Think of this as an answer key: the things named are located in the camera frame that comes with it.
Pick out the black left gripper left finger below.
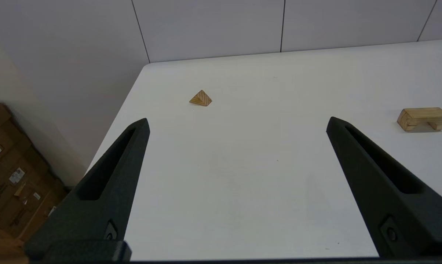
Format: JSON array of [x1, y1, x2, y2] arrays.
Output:
[[24, 118, 151, 258]]

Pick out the triangular wooden building block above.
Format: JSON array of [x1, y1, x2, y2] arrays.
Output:
[[189, 89, 213, 107]]

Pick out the cardboard box with white label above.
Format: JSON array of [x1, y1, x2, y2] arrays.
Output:
[[0, 147, 69, 241], [0, 103, 41, 175]]

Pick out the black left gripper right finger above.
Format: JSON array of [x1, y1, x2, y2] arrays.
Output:
[[326, 116, 442, 257]]

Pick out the small plain cardboard box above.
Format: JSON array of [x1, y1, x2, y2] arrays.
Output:
[[0, 216, 28, 264]]

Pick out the arched wooden building block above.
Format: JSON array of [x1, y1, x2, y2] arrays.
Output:
[[397, 107, 442, 132]]

